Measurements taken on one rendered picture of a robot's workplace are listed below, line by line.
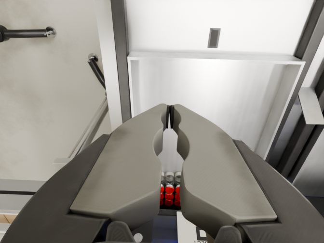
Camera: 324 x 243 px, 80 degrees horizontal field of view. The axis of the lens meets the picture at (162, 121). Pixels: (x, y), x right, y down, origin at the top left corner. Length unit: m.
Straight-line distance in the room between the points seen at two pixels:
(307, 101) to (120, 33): 0.32
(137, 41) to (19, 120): 1.55
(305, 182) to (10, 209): 0.71
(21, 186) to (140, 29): 0.52
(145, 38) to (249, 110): 0.23
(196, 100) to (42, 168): 1.82
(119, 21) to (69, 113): 1.29
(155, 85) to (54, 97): 1.25
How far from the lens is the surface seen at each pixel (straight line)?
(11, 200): 0.65
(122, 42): 0.32
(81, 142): 0.82
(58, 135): 1.73
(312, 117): 0.40
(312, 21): 0.38
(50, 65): 1.46
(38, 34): 1.33
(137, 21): 0.33
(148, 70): 0.34
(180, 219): 0.39
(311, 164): 0.56
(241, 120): 0.41
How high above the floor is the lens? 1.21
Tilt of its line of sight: 58 degrees down
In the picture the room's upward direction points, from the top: 177 degrees counter-clockwise
